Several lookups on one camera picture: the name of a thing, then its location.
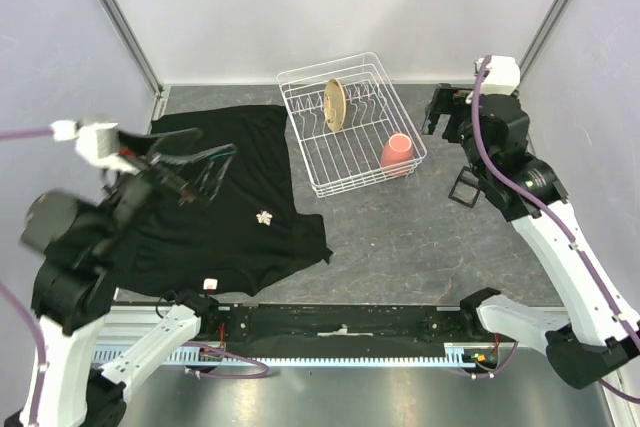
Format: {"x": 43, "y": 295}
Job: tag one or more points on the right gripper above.
{"x": 447, "y": 99}

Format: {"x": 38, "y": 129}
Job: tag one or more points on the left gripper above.
{"x": 206, "y": 173}

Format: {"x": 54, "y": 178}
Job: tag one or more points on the black garment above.
{"x": 221, "y": 246}

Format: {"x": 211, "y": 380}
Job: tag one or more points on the silver flower brooch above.
{"x": 264, "y": 217}

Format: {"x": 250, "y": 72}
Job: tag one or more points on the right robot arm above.
{"x": 599, "y": 332}

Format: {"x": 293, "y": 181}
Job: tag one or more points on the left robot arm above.
{"x": 75, "y": 286}

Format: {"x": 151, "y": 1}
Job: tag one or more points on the pink cup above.
{"x": 397, "y": 155}

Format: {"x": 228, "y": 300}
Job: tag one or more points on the tan plate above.
{"x": 334, "y": 105}

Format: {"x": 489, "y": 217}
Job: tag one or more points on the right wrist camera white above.
{"x": 501, "y": 75}

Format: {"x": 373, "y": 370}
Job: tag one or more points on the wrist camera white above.
{"x": 98, "y": 144}
{"x": 501, "y": 75}

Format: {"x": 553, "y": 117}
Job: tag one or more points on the black square frame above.
{"x": 465, "y": 189}

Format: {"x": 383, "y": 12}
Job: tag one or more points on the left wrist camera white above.
{"x": 98, "y": 144}

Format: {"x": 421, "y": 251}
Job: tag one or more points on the white wire dish rack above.
{"x": 338, "y": 162}

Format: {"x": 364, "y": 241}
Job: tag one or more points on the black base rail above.
{"x": 339, "y": 330}

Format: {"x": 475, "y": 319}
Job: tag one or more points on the grey cable duct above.
{"x": 452, "y": 357}

